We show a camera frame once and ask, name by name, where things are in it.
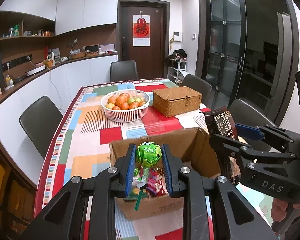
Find dark cracker packet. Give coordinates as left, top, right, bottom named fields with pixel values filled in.
left=204, top=107, right=241, bottom=186

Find green lollipop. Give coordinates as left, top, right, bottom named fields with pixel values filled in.
left=134, top=141, right=162, bottom=211

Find right hand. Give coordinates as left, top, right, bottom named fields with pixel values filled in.
left=270, top=198, right=300, bottom=233

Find green yellow snack packet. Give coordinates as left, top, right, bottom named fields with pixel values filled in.
left=125, top=186, right=148, bottom=201

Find pink candy bag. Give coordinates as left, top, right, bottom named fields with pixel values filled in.
left=146, top=167, right=168, bottom=197

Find brown cardboard box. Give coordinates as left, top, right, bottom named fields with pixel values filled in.
left=109, top=127, right=222, bottom=221

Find dark chair right near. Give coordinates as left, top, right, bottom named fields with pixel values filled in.
left=228, top=99, right=276, bottom=152

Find dark chair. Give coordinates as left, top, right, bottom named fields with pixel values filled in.
left=19, top=95, right=63, bottom=159
left=181, top=74, right=212, bottom=104
left=228, top=99, right=276, bottom=152

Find colourful patchwork tablecloth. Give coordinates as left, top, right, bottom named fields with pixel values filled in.
left=33, top=77, right=276, bottom=240

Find white fruit basket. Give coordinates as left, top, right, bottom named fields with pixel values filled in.
left=101, top=89, right=150, bottom=123

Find oranges in basket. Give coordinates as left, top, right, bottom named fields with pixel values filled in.
left=106, top=93, right=146, bottom=111

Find woven wicker box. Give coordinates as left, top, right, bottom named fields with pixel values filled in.
left=153, top=86, right=202, bottom=117

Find dark chair right far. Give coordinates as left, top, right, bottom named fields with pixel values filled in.
left=181, top=74, right=212, bottom=104

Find dark chair left side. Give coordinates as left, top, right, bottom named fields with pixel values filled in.
left=19, top=95, right=63, bottom=159

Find white shoe rack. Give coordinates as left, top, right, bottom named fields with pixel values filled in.
left=167, top=59, right=188, bottom=85

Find dark chair far end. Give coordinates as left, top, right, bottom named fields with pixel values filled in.
left=110, top=60, right=139, bottom=82

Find dark wooden door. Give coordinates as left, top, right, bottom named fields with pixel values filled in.
left=116, top=0, right=170, bottom=79

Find red fu door poster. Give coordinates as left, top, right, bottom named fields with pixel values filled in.
left=132, top=15, right=151, bottom=47

